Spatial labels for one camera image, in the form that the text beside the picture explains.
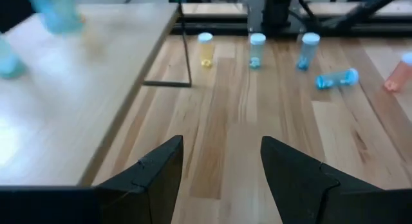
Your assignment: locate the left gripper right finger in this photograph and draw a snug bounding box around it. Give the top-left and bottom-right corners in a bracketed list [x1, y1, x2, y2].
[260, 135, 386, 224]

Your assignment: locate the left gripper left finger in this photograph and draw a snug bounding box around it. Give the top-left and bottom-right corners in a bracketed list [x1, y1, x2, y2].
[95, 135, 185, 224]

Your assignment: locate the yellow medicine bottle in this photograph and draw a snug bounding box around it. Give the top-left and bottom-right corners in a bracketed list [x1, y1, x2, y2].
[197, 32, 216, 70]

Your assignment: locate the teal medicine bottle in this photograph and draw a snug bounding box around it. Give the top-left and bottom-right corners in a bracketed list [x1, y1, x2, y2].
[25, 0, 84, 35]
[248, 32, 267, 70]
[0, 35, 28, 80]

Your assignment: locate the wooden shelf with black legs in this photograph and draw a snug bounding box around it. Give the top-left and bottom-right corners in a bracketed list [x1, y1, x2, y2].
[0, 1, 193, 188]

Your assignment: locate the blue medicine bottle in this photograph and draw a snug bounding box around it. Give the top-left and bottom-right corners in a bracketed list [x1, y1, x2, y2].
[295, 32, 321, 72]
[314, 68, 360, 91]

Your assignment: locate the pink medicine bottle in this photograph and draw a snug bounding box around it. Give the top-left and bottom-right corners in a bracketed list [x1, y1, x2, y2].
[382, 51, 412, 93]

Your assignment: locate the black aluminium table frame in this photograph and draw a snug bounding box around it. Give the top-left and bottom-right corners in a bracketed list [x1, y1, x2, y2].
[167, 0, 412, 37]

